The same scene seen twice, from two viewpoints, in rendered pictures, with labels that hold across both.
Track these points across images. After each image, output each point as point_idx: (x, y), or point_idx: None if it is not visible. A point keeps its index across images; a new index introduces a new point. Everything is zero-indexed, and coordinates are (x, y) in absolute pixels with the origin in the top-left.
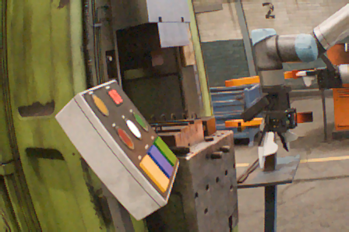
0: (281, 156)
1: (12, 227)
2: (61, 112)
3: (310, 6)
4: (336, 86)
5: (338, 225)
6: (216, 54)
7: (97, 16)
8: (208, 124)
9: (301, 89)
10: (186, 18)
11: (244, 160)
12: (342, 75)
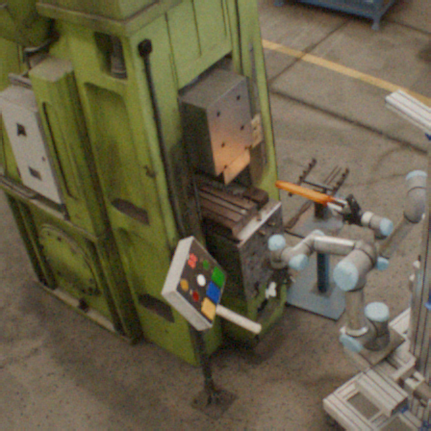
0: (406, 74)
1: (95, 270)
2: (164, 293)
3: None
4: (358, 224)
5: (414, 259)
6: None
7: (178, 170)
8: (261, 202)
9: None
10: (249, 142)
11: (357, 63)
12: (362, 223)
